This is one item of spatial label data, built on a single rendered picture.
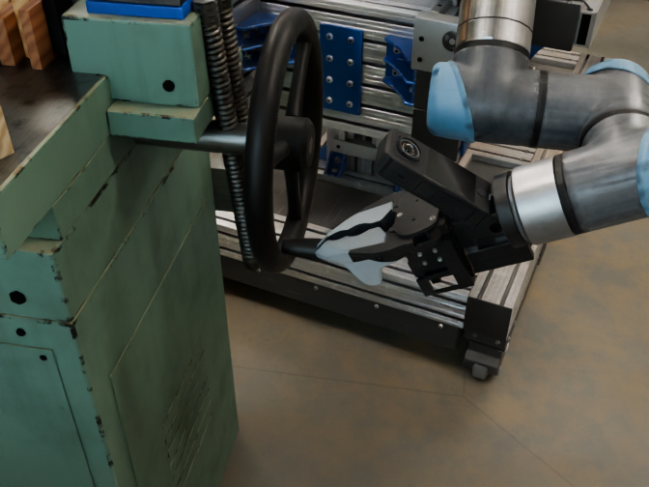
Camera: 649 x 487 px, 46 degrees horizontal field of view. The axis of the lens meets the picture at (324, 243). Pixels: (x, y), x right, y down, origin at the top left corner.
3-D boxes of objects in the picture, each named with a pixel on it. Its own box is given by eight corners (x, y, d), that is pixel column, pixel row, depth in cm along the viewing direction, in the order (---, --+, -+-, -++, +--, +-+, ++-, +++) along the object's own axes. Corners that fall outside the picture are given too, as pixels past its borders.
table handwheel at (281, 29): (311, -48, 73) (341, 76, 101) (113, -60, 76) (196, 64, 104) (265, 248, 68) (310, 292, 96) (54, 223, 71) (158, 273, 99)
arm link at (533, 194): (552, 189, 65) (551, 135, 71) (500, 203, 67) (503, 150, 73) (579, 252, 69) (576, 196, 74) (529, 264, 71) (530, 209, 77)
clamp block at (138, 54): (199, 111, 78) (189, 26, 73) (74, 100, 80) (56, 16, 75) (238, 51, 90) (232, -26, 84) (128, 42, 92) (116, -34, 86)
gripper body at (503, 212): (418, 300, 77) (537, 273, 71) (380, 239, 72) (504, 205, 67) (426, 249, 82) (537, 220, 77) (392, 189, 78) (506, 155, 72)
